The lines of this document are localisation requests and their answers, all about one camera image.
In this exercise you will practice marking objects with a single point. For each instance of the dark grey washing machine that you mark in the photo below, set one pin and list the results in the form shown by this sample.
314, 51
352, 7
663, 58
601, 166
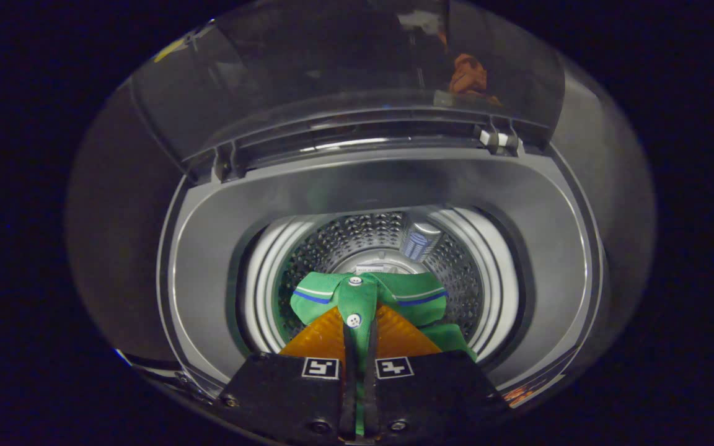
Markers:
208, 248

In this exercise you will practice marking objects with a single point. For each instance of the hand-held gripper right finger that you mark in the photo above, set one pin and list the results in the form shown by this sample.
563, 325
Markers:
371, 384

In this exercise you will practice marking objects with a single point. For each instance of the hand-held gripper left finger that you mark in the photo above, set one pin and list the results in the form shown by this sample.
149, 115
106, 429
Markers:
348, 384

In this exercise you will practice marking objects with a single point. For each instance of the green polo shirt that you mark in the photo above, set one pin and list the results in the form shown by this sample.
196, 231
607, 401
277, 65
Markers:
357, 297

